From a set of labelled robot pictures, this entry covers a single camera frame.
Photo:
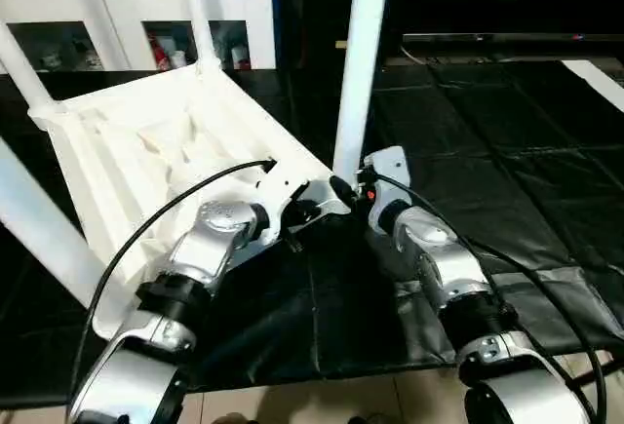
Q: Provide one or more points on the white plastic table leg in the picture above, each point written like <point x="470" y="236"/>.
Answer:
<point x="200" y="10"/>
<point x="24" y="63"/>
<point x="44" y="229"/>
<point x="361" y="63"/>

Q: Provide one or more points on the tan label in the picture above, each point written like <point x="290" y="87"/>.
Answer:
<point x="341" y="45"/>

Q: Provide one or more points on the black work mat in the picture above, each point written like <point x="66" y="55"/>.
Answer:
<point x="487" y="151"/>

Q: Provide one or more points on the black stand foot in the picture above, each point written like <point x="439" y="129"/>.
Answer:
<point x="600" y="370"/>

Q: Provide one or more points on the white cup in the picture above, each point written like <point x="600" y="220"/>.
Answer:
<point x="240" y="57"/>

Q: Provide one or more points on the white glass door cabinet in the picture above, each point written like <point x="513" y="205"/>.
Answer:
<point x="117" y="0"/>

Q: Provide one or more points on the red bottle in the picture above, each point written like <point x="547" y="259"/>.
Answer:
<point x="159" y="54"/>

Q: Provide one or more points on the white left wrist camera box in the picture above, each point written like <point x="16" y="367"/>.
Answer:
<point x="283" y="188"/>

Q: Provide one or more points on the white plastic table top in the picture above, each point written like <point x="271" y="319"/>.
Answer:
<point x="146" y="141"/>

